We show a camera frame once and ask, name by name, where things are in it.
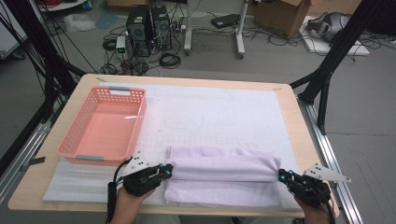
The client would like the lilac printed towel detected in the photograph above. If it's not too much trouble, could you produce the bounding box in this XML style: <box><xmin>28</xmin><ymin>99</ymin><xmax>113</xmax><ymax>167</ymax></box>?
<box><xmin>163</xmin><ymin>145</ymin><xmax>283</xmax><ymax>209</ymax></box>

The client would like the white round table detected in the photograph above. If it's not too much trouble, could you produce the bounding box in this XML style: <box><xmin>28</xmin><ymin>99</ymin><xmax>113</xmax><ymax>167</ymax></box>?
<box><xmin>36</xmin><ymin>0</ymin><xmax>89</xmax><ymax>13</ymax></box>

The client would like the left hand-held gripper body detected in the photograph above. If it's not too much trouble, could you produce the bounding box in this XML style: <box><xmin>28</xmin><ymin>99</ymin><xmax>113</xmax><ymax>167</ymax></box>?
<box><xmin>120</xmin><ymin>151</ymin><xmax>163</xmax><ymax>198</ymax></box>

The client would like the pink plastic basket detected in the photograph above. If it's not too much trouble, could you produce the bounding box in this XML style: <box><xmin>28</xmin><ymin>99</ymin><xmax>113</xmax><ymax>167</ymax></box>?
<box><xmin>55</xmin><ymin>86</ymin><xmax>148</xmax><ymax>168</ymax></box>

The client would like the grey foam sheet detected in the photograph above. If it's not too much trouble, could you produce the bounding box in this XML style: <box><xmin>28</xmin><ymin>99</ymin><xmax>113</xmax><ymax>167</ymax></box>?
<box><xmin>42</xmin><ymin>156</ymin><xmax>148</xmax><ymax>204</ymax></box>

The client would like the large open cardboard box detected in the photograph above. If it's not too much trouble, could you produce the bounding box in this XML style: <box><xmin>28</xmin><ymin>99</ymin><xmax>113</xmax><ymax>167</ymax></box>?
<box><xmin>252</xmin><ymin>0</ymin><xmax>312</xmax><ymax>39</ymax></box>

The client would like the white power adapter box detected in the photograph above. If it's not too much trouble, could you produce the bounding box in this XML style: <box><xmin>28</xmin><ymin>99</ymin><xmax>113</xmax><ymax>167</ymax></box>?
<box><xmin>115</xmin><ymin>35</ymin><xmax>127</xmax><ymax>54</ymax></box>

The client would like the right hand-held gripper cable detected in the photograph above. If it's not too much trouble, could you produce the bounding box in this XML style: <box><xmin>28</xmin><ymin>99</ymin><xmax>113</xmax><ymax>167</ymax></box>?
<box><xmin>320</xmin><ymin>197</ymin><xmax>338</xmax><ymax>224</ymax></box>

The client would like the white desk frame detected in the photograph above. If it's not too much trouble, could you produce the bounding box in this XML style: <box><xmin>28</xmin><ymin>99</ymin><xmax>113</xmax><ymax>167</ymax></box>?
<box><xmin>182</xmin><ymin>0</ymin><xmax>250</xmax><ymax>60</ymax></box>

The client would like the grey rounded device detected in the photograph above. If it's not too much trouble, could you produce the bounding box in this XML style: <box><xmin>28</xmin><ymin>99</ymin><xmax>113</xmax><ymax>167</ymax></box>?
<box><xmin>306</xmin><ymin>11</ymin><xmax>351</xmax><ymax>43</ymax></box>

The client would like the aluminium rail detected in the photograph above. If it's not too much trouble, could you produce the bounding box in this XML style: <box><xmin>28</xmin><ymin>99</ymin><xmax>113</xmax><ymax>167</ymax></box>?
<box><xmin>297</xmin><ymin>97</ymin><xmax>364</xmax><ymax>224</ymax></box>
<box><xmin>0</xmin><ymin>102</ymin><xmax>61</xmax><ymax>204</ymax></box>

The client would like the left hand-held gripper cable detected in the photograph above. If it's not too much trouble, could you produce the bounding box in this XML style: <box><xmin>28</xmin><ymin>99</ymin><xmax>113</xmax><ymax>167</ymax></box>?
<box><xmin>105</xmin><ymin>156</ymin><xmax>134</xmax><ymax>224</ymax></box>

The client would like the white power strip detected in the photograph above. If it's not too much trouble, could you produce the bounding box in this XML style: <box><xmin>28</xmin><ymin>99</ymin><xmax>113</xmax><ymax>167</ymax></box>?
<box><xmin>169</xmin><ymin>19</ymin><xmax>188</xmax><ymax>33</ymax></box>

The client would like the person's right hand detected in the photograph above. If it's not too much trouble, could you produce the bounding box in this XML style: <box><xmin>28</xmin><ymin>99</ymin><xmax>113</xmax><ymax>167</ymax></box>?
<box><xmin>294</xmin><ymin>196</ymin><xmax>332</xmax><ymax>220</ymax></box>

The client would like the white foam board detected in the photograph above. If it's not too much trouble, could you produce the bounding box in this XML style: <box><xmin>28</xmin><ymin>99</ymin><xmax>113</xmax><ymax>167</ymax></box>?
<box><xmin>299</xmin><ymin>15</ymin><xmax>372</xmax><ymax>58</ymax></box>

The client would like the white cabinet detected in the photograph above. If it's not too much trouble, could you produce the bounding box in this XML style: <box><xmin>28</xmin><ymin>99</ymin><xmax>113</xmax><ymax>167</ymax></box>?
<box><xmin>0</xmin><ymin>5</ymin><xmax>29</xmax><ymax>61</ymax></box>

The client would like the hand-held gripper cable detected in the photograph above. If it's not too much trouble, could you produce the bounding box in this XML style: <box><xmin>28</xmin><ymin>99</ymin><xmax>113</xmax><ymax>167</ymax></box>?
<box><xmin>320</xmin><ymin>197</ymin><xmax>338</xmax><ymax>224</ymax></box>
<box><xmin>105</xmin><ymin>156</ymin><xmax>134</xmax><ymax>224</ymax></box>

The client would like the coiled black cable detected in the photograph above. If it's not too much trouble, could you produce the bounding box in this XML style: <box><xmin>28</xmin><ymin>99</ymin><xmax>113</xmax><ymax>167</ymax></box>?
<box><xmin>159</xmin><ymin>52</ymin><xmax>182</xmax><ymax>70</ymax></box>

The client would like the black computer tower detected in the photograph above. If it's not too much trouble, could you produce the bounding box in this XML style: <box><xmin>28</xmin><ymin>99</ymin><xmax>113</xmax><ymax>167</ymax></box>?
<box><xmin>150</xmin><ymin>5</ymin><xmax>173</xmax><ymax>50</ymax></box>
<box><xmin>125</xmin><ymin>4</ymin><xmax>153</xmax><ymax>58</ymax></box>

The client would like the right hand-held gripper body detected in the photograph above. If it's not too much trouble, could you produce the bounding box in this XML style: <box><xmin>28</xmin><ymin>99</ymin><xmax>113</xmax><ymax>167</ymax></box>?
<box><xmin>287</xmin><ymin>162</ymin><xmax>352</xmax><ymax>208</ymax></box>

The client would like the black metal frame stand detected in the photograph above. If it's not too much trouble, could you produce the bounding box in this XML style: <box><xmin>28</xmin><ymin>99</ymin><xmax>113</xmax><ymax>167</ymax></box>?
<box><xmin>0</xmin><ymin>0</ymin><xmax>88</xmax><ymax>125</ymax></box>
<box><xmin>289</xmin><ymin>0</ymin><xmax>396</xmax><ymax>135</ymax></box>

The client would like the white foam mat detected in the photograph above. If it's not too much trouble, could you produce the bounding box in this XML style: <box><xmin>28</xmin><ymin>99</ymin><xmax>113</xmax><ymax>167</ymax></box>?
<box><xmin>99</xmin><ymin>81</ymin><xmax>305</xmax><ymax>211</ymax></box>

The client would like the black flat device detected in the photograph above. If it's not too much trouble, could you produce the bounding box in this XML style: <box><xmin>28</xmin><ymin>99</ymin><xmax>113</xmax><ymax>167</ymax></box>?
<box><xmin>210</xmin><ymin>13</ymin><xmax>241</xmax><ymax>30</ymax></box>

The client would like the clear plastic bag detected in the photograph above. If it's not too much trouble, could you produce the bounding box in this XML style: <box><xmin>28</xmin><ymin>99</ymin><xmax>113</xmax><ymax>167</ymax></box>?
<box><xmin>63</xmin><ymin>13</ymin><xmax>97</xmax><ymax>33</ymax></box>

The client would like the person's left hand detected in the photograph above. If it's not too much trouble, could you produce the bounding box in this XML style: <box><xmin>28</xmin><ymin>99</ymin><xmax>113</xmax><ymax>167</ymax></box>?
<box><xmin>115</xmin><ymin>186</ymin><xmax>156</xmax><ymax>217</ymax></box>

